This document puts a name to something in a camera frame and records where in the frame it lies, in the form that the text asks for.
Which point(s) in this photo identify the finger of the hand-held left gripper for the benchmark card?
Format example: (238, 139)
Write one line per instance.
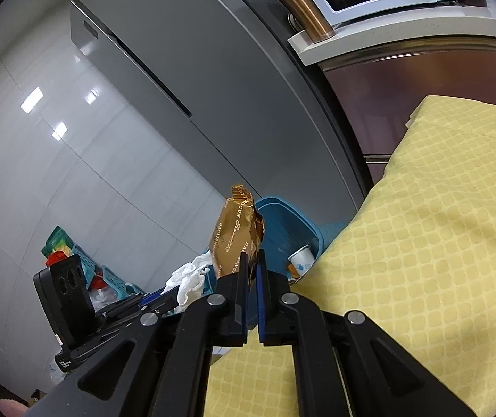
(117, 310)
(159, 302)

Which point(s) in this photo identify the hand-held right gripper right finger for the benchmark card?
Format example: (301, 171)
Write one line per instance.
(262, 299)

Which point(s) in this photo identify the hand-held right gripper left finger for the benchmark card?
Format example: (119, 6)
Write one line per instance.
(241, 308)

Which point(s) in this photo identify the white tissue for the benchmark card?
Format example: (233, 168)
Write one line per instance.
(187, 282)

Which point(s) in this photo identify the gold snack wrapper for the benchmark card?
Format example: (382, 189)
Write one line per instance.
(235, 234)

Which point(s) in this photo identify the blue plastic trash bin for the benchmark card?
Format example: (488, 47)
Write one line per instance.
(282, 221)

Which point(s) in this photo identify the blue mesh basket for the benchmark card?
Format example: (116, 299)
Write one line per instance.
(109, 280)

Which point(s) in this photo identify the white paper cup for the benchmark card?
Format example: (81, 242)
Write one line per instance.
(302, 260)

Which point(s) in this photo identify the yellow checked tablecloth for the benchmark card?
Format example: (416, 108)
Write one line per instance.
(426, 247)

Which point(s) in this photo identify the grey refrigerator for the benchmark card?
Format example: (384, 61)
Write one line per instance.
(230, 74)

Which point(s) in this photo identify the copper thermos bottle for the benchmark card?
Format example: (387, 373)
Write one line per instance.
(304, 8)

